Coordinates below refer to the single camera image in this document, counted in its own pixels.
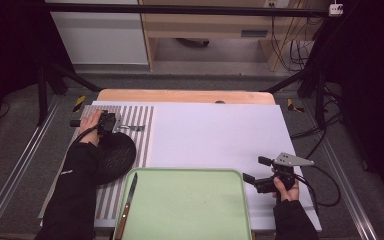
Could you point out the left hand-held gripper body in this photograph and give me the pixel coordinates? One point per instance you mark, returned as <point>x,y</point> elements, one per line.
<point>108,123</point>

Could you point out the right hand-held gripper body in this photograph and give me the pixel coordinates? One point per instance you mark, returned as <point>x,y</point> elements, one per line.
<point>286,170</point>

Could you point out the black textured plate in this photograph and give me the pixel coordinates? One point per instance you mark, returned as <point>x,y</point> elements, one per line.
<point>118,156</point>

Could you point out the green tray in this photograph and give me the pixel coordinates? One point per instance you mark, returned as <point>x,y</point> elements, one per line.
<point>186,206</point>

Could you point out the person's left hand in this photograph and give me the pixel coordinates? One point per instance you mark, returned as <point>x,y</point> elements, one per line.
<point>90,131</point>

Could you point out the person's right hand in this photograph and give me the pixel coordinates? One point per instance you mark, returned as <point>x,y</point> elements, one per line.
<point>288,195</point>

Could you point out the striped placemat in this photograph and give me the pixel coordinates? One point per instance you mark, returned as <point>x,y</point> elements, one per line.
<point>140,116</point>

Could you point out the yellow black tape strip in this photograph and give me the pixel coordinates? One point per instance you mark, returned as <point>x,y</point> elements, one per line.
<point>79,103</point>
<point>293,106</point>

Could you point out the white board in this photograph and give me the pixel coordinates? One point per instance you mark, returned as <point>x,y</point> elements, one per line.
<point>220,136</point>

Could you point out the black metal stand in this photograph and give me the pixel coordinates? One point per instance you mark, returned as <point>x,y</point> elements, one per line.
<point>318,93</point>
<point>41,93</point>

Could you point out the white cabinet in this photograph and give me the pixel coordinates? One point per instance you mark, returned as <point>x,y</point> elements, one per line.
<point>100,36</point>

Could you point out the black curtain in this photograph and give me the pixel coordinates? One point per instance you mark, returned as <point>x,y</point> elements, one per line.
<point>373,83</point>
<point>10,50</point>

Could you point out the wooden desk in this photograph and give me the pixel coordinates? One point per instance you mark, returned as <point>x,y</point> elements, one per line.
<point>206,25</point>

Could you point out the metal floor rail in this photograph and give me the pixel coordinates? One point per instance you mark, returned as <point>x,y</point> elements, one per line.
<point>16,166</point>
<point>346,186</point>

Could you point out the black horizontal frame bar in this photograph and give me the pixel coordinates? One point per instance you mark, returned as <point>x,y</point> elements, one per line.
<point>180,9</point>

